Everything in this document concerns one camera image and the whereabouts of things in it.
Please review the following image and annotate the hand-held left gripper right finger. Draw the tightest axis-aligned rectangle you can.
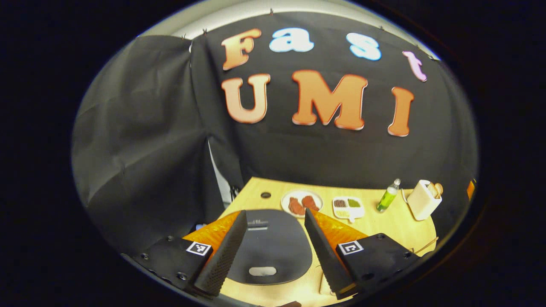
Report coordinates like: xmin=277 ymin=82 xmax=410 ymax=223
xmin=304 ymin=208 xmax=423 ymax=300

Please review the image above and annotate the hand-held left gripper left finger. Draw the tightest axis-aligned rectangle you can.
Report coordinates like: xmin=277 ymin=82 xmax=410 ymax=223
xmin=122 ymin=210 xmax=248 ymax=297

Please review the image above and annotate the white divided dish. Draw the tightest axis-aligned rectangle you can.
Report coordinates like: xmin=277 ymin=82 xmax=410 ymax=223
xmin=332 ymin=196 xmax=366 ymax=223

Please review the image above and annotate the white toaster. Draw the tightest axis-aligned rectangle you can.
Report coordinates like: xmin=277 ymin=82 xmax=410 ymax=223
xmin=407 ymin=180 xmax=443 ymax=221

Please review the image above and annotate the round white plate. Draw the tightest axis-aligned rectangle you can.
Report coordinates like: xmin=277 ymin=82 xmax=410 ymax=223
xmin=281 ymin=190 xmax=323 ymax=218

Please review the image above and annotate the green label drink bottle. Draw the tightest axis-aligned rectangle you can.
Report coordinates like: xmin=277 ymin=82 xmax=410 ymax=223
xmin=376 ymin=178 xmax=401 ymax=213

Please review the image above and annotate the row of black cloth clips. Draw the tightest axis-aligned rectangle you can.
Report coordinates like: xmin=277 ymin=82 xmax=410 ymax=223
xmin=183 ymin=8 xmax=440 ymax=60

